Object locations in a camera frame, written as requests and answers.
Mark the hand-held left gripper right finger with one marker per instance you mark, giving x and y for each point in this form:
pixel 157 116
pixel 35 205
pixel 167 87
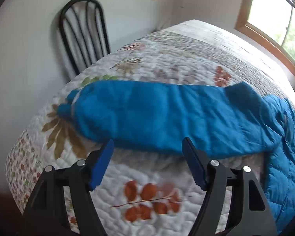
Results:
pixel 194 162

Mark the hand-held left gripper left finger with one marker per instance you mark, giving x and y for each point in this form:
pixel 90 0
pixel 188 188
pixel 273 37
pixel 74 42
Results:
pixel 103 162

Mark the blue puffer jacket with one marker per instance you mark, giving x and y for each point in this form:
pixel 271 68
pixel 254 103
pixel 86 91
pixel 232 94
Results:
pixel 150 115

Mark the floral quilted bedspread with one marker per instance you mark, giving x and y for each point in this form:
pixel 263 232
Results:
pixel 162 61

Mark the wooden framed window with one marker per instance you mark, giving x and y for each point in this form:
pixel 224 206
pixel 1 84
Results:
pixel 268 12

